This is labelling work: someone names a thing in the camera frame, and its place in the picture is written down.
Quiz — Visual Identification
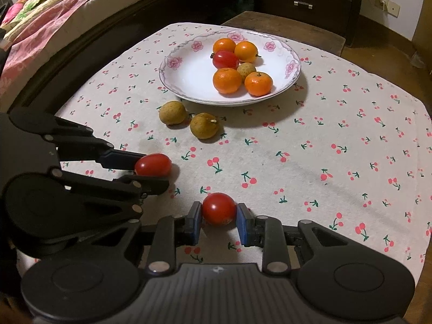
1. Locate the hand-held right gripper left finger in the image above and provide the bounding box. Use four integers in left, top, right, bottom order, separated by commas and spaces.
84, 202, 203, 273

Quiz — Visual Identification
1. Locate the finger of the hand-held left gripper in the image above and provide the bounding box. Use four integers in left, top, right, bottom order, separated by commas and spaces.
10, 108, 146, 170
50, 168, 169, 222

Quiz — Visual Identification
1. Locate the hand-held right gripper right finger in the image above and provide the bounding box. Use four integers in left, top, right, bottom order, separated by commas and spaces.
236, 203, 372, 273

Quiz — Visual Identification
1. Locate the red cherry tomato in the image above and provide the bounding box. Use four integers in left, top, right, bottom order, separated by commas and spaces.
202, 192, 237, 225
211, 50, 240, 70
134, 153, 172, 177

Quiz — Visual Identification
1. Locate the white floral-rim plate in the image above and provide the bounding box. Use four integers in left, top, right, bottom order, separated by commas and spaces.
159, 30, 302, 106

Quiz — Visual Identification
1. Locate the small orange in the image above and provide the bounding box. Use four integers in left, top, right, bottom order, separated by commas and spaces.
213, 38, 237, 55
244, 72, 274, 97
212, 68, 242, 95
234, 41, 260, 63

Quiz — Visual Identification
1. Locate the brown longan with stem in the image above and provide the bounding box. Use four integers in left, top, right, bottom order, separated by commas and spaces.
190, 112, 220, 140

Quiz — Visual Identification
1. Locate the cherry print tablecloth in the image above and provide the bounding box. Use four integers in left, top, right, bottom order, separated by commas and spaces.
15, 23, 432, 289

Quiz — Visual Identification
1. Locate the bed with pink blanket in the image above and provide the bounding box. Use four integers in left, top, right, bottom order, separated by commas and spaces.
7, 0, 260, 115

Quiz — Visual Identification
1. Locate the pink floral blanket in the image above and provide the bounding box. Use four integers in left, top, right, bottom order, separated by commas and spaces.
0, 0, 136, 102

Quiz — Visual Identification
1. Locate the wooden table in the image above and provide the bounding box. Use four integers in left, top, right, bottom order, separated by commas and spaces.
221, 11, 346, 56

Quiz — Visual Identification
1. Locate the yellow wooden cabinet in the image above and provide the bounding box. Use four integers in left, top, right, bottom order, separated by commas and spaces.
412, 0, 432, 75

